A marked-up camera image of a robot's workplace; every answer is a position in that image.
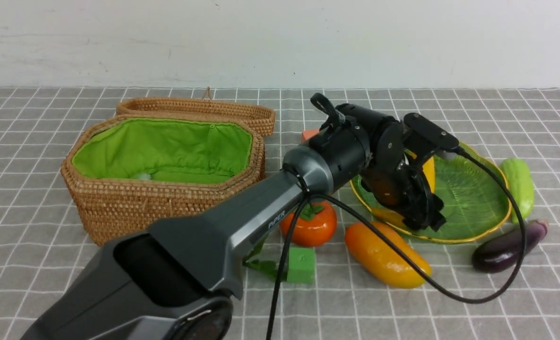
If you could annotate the grey checkered tablecloth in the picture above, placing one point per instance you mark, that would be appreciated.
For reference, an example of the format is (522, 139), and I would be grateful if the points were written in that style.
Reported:
(43, 246)

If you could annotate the yellow orange mango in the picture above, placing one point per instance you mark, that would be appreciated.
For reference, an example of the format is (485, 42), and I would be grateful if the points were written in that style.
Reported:
(381, 261)

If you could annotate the green glass leaf plate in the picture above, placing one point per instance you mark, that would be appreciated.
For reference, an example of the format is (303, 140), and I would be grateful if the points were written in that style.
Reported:
(474, 204)

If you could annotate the orange foam cube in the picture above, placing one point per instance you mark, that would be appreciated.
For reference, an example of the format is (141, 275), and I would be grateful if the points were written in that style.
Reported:
(307, 134)

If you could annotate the green cucumber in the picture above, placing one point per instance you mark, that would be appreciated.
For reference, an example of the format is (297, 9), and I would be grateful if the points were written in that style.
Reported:
(521, 184)

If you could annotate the yellow banana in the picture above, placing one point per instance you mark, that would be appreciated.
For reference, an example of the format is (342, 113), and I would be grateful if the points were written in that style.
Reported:
(428, 169)

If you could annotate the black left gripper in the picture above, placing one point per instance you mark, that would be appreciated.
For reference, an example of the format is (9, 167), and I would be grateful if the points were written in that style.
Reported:
(398, 183)

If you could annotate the woven rattan basket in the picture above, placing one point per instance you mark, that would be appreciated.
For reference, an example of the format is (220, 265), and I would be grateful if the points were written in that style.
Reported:
(195, 164)

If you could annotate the orange persimmon with green leaf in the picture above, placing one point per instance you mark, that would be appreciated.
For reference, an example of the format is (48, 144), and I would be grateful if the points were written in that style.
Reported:
(315, 225)

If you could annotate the green foam cube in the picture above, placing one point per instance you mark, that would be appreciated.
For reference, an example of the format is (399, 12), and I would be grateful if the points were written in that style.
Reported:
(301, 265)

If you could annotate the purple eggplant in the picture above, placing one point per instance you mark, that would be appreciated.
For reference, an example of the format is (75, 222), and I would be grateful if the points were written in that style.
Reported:
(502, 252)

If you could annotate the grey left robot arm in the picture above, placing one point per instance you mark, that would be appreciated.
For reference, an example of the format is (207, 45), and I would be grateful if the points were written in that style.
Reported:
(176, 279)

